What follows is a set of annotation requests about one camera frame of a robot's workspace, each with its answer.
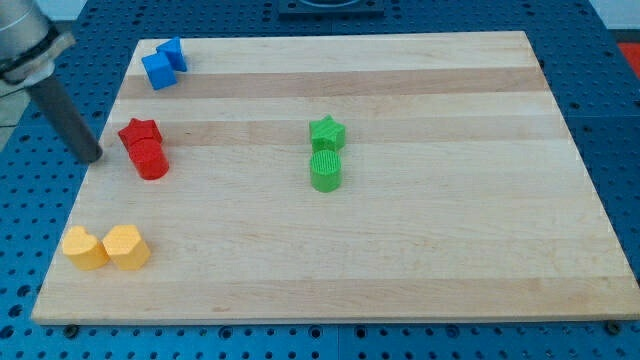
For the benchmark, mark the blue triangle block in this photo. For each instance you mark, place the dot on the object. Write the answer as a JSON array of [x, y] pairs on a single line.
[[172, 49]]

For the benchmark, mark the red cylinder block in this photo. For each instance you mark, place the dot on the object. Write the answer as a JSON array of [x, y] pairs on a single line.
[[149, 159]]

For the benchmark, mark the wooden board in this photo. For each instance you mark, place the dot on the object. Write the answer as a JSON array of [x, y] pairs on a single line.
[[463, 196]]

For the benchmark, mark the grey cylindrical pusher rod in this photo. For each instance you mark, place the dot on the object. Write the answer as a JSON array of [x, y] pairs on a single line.
[[58, 108]]

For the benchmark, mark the red star block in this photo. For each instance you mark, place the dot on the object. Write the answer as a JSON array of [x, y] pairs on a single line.
[[138, 130]]

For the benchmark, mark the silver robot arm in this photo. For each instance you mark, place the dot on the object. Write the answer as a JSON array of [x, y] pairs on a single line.
[[30, 43]]

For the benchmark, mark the blue cube block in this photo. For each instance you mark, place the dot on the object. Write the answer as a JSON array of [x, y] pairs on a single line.
[[159, 71]]

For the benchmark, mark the yellow heart block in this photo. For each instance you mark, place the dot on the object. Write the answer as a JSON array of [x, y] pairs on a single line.
[[84, 250]]

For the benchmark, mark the yellow hexagon block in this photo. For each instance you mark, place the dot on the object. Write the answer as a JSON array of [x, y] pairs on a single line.
[[126, 247]]

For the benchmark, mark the green star block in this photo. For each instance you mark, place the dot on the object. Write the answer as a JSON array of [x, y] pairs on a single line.
[[327, 134]]

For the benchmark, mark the green cylinder block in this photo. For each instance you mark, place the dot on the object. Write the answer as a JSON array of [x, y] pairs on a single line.
[[325, 169]]

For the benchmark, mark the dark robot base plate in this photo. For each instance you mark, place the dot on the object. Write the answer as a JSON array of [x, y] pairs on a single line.
[[295, 8]]

